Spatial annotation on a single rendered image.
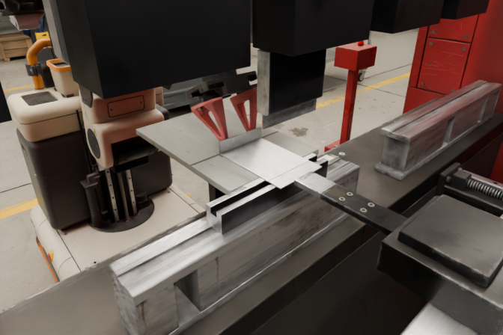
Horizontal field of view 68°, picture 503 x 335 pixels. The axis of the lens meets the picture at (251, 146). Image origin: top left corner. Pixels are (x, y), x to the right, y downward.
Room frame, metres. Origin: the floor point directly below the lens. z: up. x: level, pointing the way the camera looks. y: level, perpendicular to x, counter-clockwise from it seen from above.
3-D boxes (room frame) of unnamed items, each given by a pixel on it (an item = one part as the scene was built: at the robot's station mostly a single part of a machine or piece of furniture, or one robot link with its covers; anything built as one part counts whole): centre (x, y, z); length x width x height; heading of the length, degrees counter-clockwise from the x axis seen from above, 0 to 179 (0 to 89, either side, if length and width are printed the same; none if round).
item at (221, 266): (0.41, -0.01, 0.92); 0.39 x 0.06 x 0.10; 132
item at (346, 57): (2.27, -0.63, 0.41); 0.25 x 0.20 x 0.83; 42
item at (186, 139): (0.56, 0.05, 1.00); 0.26 x 0.18 x 0.01; 42
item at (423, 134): (0.81, -0.46, 0.92); 0.50 x 0.06 x 0.10; 132
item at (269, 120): (0.45, -0.05, 1.13); 0.10 x 0.02 x 0.10; 132
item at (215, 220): (0.43, -0.03, 0.99); 0.20 x 0.03 x 0.03; 132
